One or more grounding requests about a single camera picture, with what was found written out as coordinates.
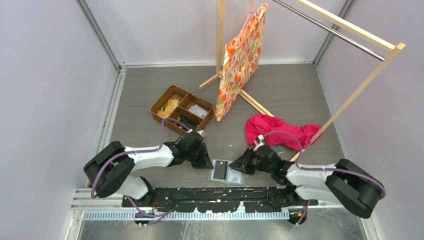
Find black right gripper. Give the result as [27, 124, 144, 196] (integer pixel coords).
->
[229, 147, 274, 175]

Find black card from holder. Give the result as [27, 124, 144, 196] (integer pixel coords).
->
[212, 160, 228, 180]

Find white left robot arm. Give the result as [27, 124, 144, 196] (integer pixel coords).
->
[83, 130, 214, 207]

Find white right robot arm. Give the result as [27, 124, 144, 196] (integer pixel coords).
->
[229, 144, 386, 219]

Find black VIP cards in basket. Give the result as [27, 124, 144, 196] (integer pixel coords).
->
[177, 115, 198, 131]

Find white VIP cards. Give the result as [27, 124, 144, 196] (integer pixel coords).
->
[188, 104, 209, 119]

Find gold VIP cards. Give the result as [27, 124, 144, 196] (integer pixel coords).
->
[156, 99, 179, 119]

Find pink cloth garment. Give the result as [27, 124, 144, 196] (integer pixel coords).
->
[244, 114, 322, 151]

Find brown woven divided basket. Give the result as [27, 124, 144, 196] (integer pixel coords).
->
[150, 85, 214, 136]

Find floral orange paper bag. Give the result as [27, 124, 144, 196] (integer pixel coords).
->
[214, 2, 269, 121]

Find wooden clothes rack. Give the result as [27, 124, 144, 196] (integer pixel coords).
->
[199, 0, 406, 144]

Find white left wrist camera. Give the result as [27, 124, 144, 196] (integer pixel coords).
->
[197, 130, 206, 138]

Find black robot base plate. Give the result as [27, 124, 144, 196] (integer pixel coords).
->
[134, 186, 306, 213]

